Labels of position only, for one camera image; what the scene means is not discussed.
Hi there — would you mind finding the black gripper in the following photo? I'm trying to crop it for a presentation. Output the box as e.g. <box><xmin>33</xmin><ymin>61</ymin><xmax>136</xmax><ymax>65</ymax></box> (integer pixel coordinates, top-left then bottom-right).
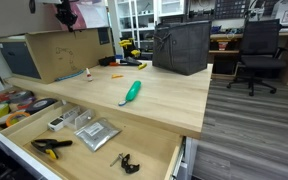
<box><xmin>54</xmin><ymin>1</ymin><xmax>80</xmax><ymax>33</ymax></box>

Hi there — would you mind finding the orange masking tape roll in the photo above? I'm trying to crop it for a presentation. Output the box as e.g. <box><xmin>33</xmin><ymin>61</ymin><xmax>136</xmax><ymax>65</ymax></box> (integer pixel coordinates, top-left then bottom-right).
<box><xmin>5</xmin><ymin>110</ymin><xmax>32</xmax><ymax>128</ymax></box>

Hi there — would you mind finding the black tape roll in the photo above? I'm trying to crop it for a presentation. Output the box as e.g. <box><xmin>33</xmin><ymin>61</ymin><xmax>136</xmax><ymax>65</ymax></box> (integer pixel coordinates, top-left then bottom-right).
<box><xmin>24</xmin><ymin>97</ymin><xmax>59</xmax><ymax>115</ymax></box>

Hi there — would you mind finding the red orange tape roll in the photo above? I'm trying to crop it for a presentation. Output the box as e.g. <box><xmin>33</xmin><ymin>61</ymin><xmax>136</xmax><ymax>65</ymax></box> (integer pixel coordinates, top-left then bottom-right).
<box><xmin>16</xmin><ymin>100</ymin><xmax>35</xmax><ymax>111</ymax></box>

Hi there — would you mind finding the white wooden drawer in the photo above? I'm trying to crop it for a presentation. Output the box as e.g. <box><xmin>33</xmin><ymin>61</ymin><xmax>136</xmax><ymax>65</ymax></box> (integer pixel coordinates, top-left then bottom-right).
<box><xmin>0</xmin><ymin>85</ymin><xmax>185</xmax><ymax>180</ymax></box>

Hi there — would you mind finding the cardboard box with dark panel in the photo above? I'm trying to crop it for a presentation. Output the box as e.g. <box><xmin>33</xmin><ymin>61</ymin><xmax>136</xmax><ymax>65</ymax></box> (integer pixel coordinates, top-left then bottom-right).
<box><xmin>0</xmin><ymin>27</ymin><xmax>116</xmax><ymax>85</ymax></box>

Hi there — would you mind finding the white shelf cabinet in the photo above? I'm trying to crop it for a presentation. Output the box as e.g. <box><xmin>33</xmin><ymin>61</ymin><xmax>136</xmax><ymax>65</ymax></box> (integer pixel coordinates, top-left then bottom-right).
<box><xmin>107</xmin><ymin>0</ymin><xmax>189</xmax><ymax>56</ymax></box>

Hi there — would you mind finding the black case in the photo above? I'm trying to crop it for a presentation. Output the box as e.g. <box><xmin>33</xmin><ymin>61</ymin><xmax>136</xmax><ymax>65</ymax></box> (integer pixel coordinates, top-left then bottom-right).
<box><xmin>98</xmin><ymin>55</ymin><xmax>117</xmax><ymax>67</ymax></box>

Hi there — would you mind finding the blue strip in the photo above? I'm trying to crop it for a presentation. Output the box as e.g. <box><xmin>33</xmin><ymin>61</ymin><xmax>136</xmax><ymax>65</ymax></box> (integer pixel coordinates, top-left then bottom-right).
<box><xmin>54</xmin><ymin>69</ymin><xmax>85</xmax><ymax>83</ymax></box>

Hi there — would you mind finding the red capped glue bottle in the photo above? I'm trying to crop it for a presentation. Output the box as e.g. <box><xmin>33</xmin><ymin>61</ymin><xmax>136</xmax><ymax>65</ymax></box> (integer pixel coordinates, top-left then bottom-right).
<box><xmin>85</xmin><ymin>67</ymin><xmax>94</xmax><ymax>83</ymax></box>

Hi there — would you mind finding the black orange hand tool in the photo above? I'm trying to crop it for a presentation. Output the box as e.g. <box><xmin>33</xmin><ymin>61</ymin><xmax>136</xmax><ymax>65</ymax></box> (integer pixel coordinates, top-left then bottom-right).
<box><xmin>109</xmin><ymin>56</ymin><xmax>148</xmax><ymax>71</ymax></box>

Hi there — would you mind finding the clear plastic box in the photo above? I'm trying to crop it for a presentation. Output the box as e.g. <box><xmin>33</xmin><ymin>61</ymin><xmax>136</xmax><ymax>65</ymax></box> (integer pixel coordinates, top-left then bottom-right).
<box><xmin>61</xmin><ymin>105</ymin><xmax>82</xmax><ymax>125</ymax></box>
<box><xmin>67</xmin><ymin>109</ymin><xmax>96</xmax><ymax>131</ymax></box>

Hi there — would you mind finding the green toothbrush case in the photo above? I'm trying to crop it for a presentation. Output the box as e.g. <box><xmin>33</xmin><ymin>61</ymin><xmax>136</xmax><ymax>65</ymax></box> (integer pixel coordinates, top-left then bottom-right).
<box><xmin>118</xmin><ymin>80</ymin><xmax>142</xmax><ymax>107</ymax></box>

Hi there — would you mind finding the white handheld device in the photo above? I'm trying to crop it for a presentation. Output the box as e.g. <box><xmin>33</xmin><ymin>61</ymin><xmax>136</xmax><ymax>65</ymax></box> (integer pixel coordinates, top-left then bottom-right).
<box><xmin>47</xmin><ymin>116</ymin><xmax>65</xmax><ymax>133</ymax></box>

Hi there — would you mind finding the dark grey fabric bag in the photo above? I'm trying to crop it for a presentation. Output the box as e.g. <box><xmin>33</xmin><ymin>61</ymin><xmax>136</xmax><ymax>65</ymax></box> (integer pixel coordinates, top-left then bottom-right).
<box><xmin>151</xmin><ymin>20</ymin><xmax>213</xmax><ymax>77</ymax></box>

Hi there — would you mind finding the silver foil bag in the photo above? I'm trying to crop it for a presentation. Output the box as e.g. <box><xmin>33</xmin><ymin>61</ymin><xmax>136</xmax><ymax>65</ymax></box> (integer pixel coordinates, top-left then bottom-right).
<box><xmin>73</xmin><ymin>117</ymin><xmax>122</xmax><ymax>153</ymax></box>

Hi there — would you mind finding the black yellow spring clamp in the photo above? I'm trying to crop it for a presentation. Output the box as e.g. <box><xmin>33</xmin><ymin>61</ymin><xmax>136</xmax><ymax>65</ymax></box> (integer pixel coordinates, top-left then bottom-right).
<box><xmin>30</xmin><ymin>138</ymin><xmax>74</xmax><ymax>161</ymax></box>

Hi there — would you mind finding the black pegboard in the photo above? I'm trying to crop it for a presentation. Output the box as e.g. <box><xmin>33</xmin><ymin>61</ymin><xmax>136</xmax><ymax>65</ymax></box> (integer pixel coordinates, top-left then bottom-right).
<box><xmin>213</xmin><ymin>0</ymin><xmax>252</xmax><ymax>20</ymax></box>

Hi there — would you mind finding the black office chair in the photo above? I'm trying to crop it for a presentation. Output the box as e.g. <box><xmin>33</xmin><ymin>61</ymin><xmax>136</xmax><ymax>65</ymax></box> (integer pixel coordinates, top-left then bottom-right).
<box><xmin>226</xmin><ymin>18</ymin><xmax>288</xmax><ymax>98</ymax></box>

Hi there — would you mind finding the grey duct tape roll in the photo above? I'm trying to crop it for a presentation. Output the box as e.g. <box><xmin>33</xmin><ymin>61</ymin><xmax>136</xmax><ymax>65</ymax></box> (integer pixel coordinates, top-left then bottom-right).
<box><xmin>7</xmin><ymin>89</ymin><xmax>35</xmax><ymax>104</ymax></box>

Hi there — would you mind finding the black clamp mount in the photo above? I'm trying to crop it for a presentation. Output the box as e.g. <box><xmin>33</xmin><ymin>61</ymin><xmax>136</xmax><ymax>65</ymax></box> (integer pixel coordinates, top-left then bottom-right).
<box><xmin>109</xmin><ymin>152</ymin><xmax>141</xmax><ymax>175</ymax></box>

